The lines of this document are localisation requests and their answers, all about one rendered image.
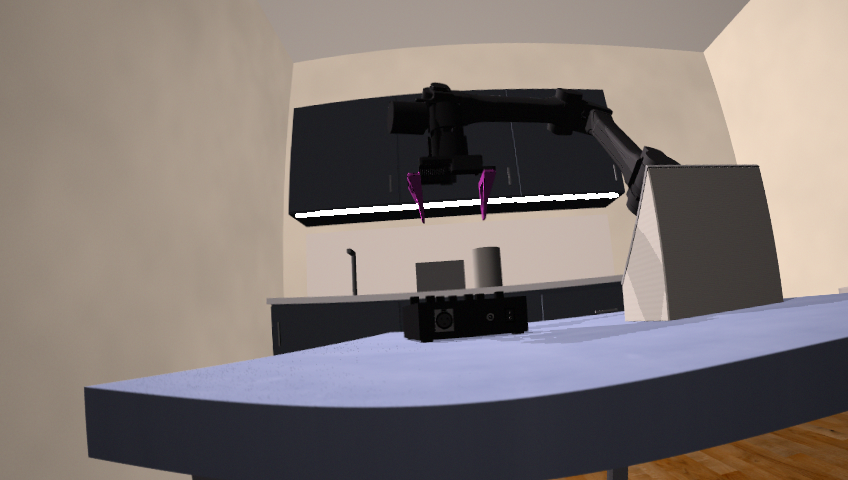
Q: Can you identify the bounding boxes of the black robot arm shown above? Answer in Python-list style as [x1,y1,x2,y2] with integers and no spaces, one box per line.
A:
[387,82,681,216]

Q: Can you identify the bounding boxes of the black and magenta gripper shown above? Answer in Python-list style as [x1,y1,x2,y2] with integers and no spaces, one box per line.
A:
[407,127,496,223]

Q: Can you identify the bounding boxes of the black lighting desk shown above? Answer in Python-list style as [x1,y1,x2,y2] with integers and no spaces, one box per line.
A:
[402,291,528,343]

